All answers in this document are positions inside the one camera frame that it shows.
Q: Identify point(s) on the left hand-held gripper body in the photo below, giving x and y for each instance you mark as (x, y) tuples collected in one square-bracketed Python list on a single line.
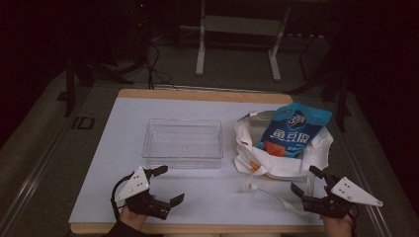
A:
[(133, 187)]

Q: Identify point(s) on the blue snack packet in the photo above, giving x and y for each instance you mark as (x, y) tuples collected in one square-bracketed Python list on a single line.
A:
[(291, 131)]

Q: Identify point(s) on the white metal stand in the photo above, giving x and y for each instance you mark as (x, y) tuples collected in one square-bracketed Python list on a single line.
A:
[(238, 25)]

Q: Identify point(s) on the white tote bag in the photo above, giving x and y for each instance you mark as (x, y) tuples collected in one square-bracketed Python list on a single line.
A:
[(283, 166)]

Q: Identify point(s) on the clear plastic container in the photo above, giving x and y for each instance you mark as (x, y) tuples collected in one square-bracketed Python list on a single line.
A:
[(183, 143)]

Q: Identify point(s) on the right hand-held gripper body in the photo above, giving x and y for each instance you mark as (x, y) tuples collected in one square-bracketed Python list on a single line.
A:
[(349, 192)]

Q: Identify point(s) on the person's left hand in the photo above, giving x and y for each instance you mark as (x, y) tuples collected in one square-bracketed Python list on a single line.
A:
[(131, 219)]

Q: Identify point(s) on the person's right hand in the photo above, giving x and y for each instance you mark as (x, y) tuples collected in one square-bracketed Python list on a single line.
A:
[(339, 227)]

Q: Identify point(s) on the black metal stand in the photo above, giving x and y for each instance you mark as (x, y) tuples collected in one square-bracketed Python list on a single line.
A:
[(332, 82), (82, 70)]

